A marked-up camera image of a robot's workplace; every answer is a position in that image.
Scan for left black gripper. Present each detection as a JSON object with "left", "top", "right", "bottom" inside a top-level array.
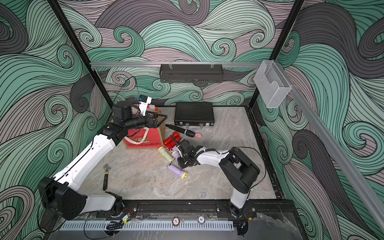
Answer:
[{"left": 123, "top": 110, "right": 167, "bottom": 133}]

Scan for red jute tote bag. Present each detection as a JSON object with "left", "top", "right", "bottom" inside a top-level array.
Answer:
[{"left": 123, "top": 123, "right": 166, "bottom": 149}]

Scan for green flashlight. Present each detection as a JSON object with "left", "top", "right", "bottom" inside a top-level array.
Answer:
[{"left": 158, "top": 147, "right": 174, "bottom": 165}]

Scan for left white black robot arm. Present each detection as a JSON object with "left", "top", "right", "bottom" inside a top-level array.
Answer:
[{"left": 38, "top": 101, "right": 168, "bottom": 220}]

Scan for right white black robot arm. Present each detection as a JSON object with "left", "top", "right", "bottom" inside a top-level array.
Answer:
[{"left": 175, "top": 140, "right": 261, "bottom": 218}]

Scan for black microphone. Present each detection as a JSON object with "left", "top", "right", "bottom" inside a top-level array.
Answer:
[{"left": 166, "top": 124, "right": 196, "bottom": 138}]

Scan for red flashlight top upper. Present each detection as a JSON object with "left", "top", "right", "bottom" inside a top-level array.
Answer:
[{"left": 164, "top": 132, "right": 182, "bottom": 148}]

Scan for red flashlight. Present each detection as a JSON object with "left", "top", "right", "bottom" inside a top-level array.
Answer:
[
  {"left": 164, "top": 132, "right": 182, "bottom": 148},
  {"left": 164, "top": 138, "right": 177, "bottom": 151}
]

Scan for red flashlight top lower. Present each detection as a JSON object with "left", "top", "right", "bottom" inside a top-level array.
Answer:
[{"left": 164, "top": 138, "right": 177, "bottom": 151}]

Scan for black hard case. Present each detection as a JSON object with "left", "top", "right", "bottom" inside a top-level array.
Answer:
[{"left": 174, "top": 102, "right": 215, "bottom": 127}]

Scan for black tool on table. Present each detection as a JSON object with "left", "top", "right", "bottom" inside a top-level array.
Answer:
[{"left": 103, "top": 164, "right": 111, "bottom": 191}]

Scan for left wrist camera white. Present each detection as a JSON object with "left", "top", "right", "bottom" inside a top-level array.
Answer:
[{"left": 136, "top": 95, "right": 158, "bottom": 116}]

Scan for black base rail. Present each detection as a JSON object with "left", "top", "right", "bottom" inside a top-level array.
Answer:
[{"left": 56, "top": 199, "right": 289, "bottom": 219}]

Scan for black wall shelf tray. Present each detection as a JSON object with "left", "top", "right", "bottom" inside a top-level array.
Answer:
[{"left": 159, "top": 64, "right": 224, "bottom": 83}]

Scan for white slotted cable duct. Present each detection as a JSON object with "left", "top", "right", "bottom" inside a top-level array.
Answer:
[{"left": 60, "top": 221, "right": 234, "bottom": 232}]

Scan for clear plastic wall bin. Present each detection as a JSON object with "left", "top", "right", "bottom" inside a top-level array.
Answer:
[{"left": 254, "top": 61, "right": 292, "bottom": 109}]

